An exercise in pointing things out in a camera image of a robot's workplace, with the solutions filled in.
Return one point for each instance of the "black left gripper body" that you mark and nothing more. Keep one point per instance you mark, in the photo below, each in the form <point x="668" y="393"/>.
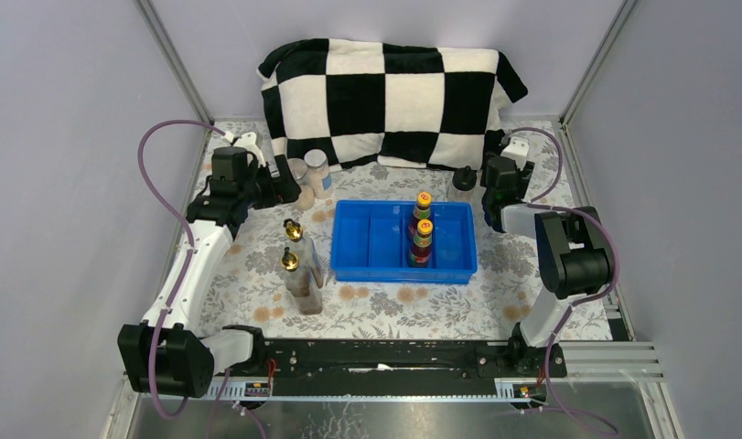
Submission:
<point x="270" y="193"/>

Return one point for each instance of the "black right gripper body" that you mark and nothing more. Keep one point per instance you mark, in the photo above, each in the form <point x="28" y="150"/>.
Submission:
<point x="522" y="178"/>

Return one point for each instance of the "sauce bottle yellow cap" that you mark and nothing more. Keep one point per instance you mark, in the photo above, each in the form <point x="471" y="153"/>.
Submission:
<point x="421" y="237"/>
<point x="421" y="211"/>

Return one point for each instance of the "blue plastic divided bin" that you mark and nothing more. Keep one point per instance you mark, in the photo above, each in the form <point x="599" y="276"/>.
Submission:
<point x="370" y="243"/>

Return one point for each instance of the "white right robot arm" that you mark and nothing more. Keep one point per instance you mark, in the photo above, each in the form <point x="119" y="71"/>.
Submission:
<point x="576" y="258"/>

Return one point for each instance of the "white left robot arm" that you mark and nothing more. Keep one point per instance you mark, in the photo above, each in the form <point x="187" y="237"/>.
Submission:
<point x="163" y="353"/>

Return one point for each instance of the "clear jar with steel lid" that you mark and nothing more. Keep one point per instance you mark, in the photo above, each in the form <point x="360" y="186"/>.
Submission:
<point x="299" y="169"/>

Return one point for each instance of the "seed shaker black cap near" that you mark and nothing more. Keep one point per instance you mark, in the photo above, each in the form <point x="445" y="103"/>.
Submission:
<point x="462" y="185"/>

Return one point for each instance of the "glass oil bottle gold stopper far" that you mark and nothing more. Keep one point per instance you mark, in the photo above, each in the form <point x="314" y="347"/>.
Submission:
<point x="305" y="249"/>

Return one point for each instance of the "glass oil bottle gold stopper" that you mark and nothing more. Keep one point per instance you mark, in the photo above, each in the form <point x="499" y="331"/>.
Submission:
<point x="300" y="284"/>
<point x="305" y="249"/>

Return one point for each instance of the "floral patterned tablecloth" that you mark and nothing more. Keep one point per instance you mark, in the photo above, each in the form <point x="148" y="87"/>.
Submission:
<point x="248" y="286"/>

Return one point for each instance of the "glass oil bottle gold stopper near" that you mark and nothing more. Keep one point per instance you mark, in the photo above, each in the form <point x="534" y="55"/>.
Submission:
<point x="300" y="284"/>

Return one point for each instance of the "black and white checkered blanket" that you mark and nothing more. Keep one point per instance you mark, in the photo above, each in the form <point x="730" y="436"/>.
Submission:
<point x="403" y="106"/>

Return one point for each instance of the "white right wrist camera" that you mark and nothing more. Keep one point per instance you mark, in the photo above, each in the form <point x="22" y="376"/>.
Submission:
<point x="517" y="149"/>

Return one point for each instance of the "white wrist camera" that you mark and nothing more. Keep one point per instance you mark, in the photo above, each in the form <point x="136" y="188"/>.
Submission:
<point x="248" y="142"/>
<point x="517" y="149"/>

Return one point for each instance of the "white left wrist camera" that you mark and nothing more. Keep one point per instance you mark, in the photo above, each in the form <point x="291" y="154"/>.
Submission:
<point x="248" y="142"/>

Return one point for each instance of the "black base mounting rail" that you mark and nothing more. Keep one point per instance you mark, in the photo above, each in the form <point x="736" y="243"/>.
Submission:
<point x="397" y="368"/>

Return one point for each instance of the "aluminium frame post right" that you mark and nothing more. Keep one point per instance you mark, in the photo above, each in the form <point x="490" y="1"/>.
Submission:
<point x="621" y="18"/>

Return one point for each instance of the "aluminium frame post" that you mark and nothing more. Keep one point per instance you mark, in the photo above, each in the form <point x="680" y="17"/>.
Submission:
<point x="175" y="63"/>
<point x="621" y="18"/>

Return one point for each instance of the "aluminium frame post left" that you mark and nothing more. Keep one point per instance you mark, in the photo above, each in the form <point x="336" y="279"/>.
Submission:
<point x="175" y="63"/>

